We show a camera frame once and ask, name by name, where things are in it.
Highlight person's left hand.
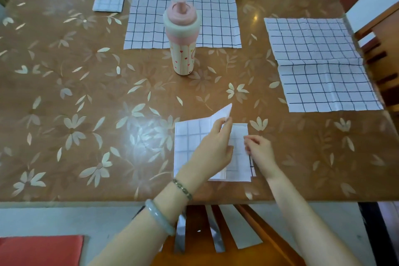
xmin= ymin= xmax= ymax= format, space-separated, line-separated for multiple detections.
xmin=176 ymin=116 xmax=234 ymax=193

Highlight person's right hand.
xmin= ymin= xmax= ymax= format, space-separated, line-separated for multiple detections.
xmin=244 ymin=135 xmax=283 ymax=181

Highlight person's left forearm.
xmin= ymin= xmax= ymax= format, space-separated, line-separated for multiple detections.
xmin=89 ymin=178 xmax=194 ymax=266

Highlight person's right forearm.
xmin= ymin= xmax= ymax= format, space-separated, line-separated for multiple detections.
xmin=266 ymin=169 xmax=362 ymax=266

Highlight person's grey trousers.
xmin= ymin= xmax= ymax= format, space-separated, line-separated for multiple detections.
xmin=173 ymin=205 xmax=227 ymax=254

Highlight pale jade bangle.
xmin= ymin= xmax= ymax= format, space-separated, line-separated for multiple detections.
xmin=144 ymin=199 xmax=176 ymax=237

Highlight wooden dining chair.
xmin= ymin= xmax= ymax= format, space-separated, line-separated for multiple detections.
xmin=149 ymin=204 xmax=308 ymax=266
xmin=355 ymin=2 xmax=399 ymax=104

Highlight cream bottle with pink lid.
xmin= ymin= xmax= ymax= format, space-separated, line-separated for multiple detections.
xmin=163 ymin=0 xmax=201 ymax=76

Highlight brown floral wooden table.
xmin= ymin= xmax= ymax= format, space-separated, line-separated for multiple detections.
xmin=0 ymin=0 xmax=399 ymax=209

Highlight red floor mat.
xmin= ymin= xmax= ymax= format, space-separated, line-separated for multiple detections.
xmin=0 ymin=235 xmax=84 ymax=266

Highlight dark beaded bracelet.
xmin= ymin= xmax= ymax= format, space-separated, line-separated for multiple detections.
xmin=172 ymin=178 xmax=193 ymax=201

